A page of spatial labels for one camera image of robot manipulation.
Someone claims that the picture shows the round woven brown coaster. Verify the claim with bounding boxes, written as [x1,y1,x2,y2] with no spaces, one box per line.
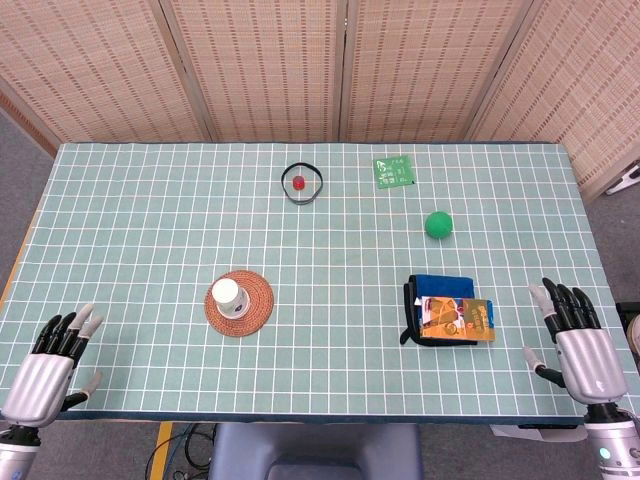
[203,269,276,338]

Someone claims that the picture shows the green white grid table mat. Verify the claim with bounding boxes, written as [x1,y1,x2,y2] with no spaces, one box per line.
[0,142,626,425]

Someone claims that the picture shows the green ball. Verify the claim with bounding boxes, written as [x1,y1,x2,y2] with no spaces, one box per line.
[424,210,454,240]

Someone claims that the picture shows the orange snack packet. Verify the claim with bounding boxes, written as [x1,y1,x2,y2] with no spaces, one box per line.
[418,295,497,345]

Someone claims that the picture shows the green square packet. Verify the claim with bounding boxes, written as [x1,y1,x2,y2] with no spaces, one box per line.
[372,155,416,191]

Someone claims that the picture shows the woven bamboo screen panel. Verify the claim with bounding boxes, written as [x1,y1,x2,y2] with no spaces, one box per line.
[0,0,214,146]
[159,0,347,144]
[469,0,640,201]
[339,0,534,144]

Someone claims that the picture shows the white stand foot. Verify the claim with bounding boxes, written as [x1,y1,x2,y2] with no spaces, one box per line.
[604,163,640,196]

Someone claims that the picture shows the black floor cable bundle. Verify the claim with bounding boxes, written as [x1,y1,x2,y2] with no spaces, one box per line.
[144,422,217,480]

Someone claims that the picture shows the blue folded cloth black trim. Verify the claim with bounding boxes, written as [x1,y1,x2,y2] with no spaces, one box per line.
[399,273,476,347]

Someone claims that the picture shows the black ring band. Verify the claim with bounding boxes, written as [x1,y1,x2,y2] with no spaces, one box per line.
[280,162,326,207]

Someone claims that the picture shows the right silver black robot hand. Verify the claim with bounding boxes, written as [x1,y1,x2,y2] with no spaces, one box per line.
[522,277,629,405]

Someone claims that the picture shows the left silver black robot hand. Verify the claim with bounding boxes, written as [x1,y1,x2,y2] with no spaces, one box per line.
[0,303,105,429]

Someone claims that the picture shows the dark blue padded chair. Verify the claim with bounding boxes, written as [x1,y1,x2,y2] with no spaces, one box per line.
[206,422,425,480]

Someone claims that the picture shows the black beige round device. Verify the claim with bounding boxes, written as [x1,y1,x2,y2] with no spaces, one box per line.
[615,301,640,374]

